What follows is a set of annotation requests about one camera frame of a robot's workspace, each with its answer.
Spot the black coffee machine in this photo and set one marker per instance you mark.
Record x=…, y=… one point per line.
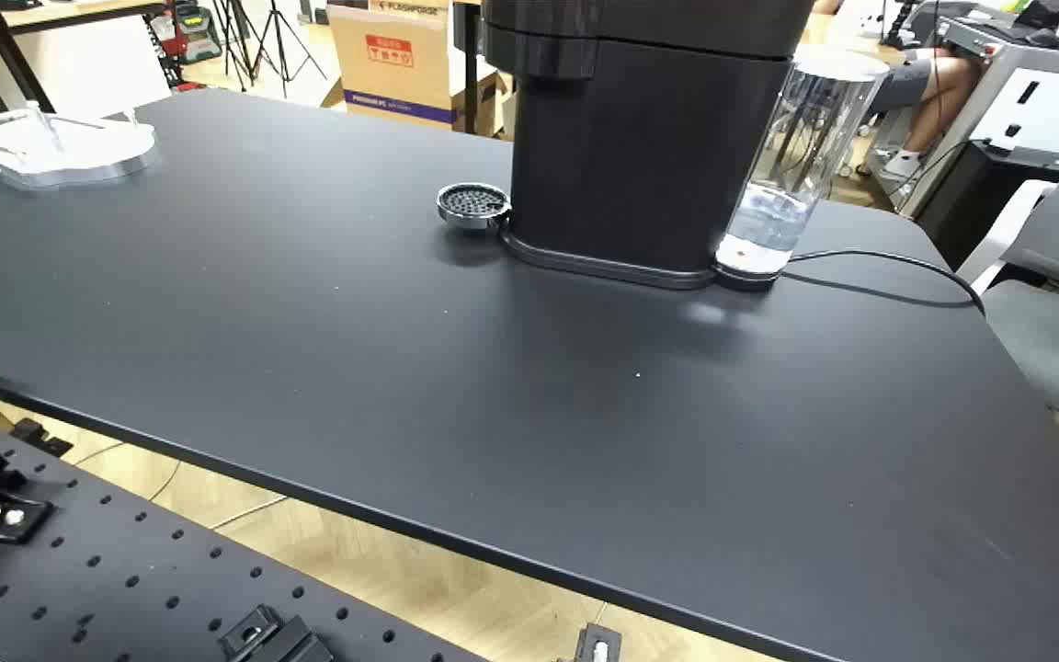
x=639, y=125

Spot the large cardboard box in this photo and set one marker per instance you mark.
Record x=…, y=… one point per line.
x=402, y=59

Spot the seated person in background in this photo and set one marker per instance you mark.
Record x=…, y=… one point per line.
x=933, y=85

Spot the wooden work table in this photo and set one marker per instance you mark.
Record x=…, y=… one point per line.
x=88, y=58

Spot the clear acrylic dish rack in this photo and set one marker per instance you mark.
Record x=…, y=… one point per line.
x=58, y=147

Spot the clear plastic water tank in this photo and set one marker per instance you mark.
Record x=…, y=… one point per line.
x=799, y=158

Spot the black camera tripod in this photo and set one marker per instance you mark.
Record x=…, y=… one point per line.
x=261, y=44

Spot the black perforated mounting board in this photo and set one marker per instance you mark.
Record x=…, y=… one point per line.
x=115, y=579

